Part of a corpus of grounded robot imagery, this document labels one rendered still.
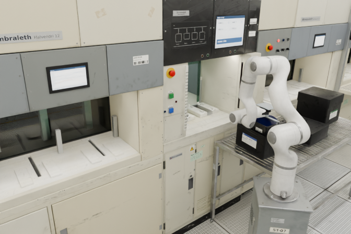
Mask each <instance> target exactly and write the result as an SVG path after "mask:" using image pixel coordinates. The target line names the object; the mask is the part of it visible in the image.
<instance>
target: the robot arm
mask: <svg viewBox="0 0 351 234"><path fill-rule="evenodd" d="M289 72H290V63H289V61H288V59H286V58H285V57H284V56H279V55H275V56H260V57H259V56H252V57H250V58H248V59H247V61H246V62H245V65H244V68H243V73H242V78H241V83H240V88H239V94H238V97H239V99H240V100H241V102H242V103H243V104H244V106H245V109H241V110H237V111H232V112H230V113H229V120H230V122H231V123H232V124H237V123H240V124H242V125H244V126H245V127H247V128H252V127H253V126H254V125H255V122H256V118H262V117H265V115H269V112H271V110H267V109H266V110H264V109H263V108H261V107H257V106H256V104H255V101H254V99H253V91H254V87H255V83H256V79H257V76H258V75H268V74H272V75H273V81H272V83H271V84H270V86H269V88H268V95H269V98H270V101H271V104H272V107H273V108H274V110H275V111H276V112H277V113H278V114H279V115H281V116H282V117H283V118H284V119H285V120H286V122H287V123H285V124H280V125H275V126H273V127H272V128H271V129H270V130H269V132H268V134H267V140H268V142H269V144H270V145H271V147H272V148H273V150H274V153H275V157H274V164H273V171H272V178H271V181H270V182H267V183H265V184H264V188H263V190H264V193H265V194H266V195H267V196H268V197H269V198H271V199H273V200H275V201H277V202H281V203H292V202H295V201H296V200H297V199H298V197H299V193H298V191H297V189H296V188H295V187H294V181H295V175H296V169H297V163H298V156H297V154H296V153H295V152H294V151H292V150H289V149H288V148H289V147H290V146H293V145H298V144H302V143H305V142H306V141H307V140H308V139H309V138H310V128H309V126H308V124H307V123H306V121H305V120H304V119H303V117H302V116H301V115H300V114H299V113H298V112H297V110H296V109H295V108H294V106H293V105H292V102H291V100H290V97H289V93H288V90H287V77H288V74H289Z"/></svg>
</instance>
